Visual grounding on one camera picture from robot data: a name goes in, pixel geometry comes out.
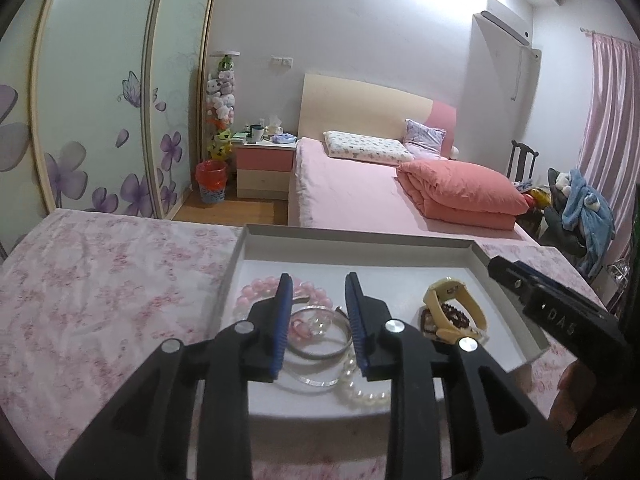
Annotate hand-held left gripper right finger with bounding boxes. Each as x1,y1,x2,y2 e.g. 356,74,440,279
345,271,586,480

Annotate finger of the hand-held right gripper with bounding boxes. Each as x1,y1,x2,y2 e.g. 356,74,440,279
512,261,606,312
487,255,541,313

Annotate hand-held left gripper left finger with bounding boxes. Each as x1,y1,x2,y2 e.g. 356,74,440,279
55,272,293,480

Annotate pink bead bracelet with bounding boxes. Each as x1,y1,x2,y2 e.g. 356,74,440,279
239,276,333,311

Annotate wide silver cuff bangle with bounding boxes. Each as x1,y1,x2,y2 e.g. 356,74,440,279
285,305,354,361

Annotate dark red bead bracelet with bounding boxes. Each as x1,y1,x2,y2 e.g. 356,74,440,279
419,302,473,343

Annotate clear bangle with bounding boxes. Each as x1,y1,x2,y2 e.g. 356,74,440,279
272,360,351,392

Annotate white pearl bracelet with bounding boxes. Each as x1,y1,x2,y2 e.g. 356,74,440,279
307,312,392,411

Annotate yellow wrist watch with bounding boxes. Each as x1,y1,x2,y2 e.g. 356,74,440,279
422,277,490,345

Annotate shallow grey cardboard box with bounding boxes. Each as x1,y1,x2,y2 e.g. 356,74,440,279
220,224,551,418

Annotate person's right hand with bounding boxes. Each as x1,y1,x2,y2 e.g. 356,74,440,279
547,364,601,443

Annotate grey chair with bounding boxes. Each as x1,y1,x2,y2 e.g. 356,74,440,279
542,167,591,261

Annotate blue plush garment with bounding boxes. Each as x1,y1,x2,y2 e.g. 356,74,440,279
560,167,616,278

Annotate red and yellow toy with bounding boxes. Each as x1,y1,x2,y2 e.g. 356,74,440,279
520,182,551,211

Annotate folded pink quilt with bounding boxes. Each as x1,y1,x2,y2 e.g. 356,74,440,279
396,159,530,231

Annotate dark wooden chair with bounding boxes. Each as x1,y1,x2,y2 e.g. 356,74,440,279
506,140,543,193

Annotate pink bed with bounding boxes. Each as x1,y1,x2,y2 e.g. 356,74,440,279
287,137,543,248

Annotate pink and cream nightstand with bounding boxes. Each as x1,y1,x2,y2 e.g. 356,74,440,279
231,135,299,200

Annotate red lined trash bin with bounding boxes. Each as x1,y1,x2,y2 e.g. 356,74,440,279
195,160,228,206

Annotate small purple pillow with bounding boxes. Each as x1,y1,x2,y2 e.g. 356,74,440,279
402,119,447,160

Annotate white patterned pillow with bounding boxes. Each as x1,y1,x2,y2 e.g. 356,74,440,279
322,131,413,165

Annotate pink curtain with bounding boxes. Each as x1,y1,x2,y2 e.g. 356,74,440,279
577,30,640,271

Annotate pink floral sheet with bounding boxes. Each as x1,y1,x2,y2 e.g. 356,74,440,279
0,208,616,480

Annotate white pipe cover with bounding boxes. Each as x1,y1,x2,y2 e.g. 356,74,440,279
512,45,542,101

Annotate cream and pink headboard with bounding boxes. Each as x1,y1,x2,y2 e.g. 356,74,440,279
298,73,458,158

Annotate tower of plush toys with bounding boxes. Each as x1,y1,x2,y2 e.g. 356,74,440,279
205,51,240,166

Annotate curtain rod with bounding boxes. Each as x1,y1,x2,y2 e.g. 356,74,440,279
580,25,640,48

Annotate white air conditioner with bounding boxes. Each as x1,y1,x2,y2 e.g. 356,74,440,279
479,0,532,46

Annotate floral sliding door wardrobe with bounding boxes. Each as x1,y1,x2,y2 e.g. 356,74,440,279
0,0,223,261

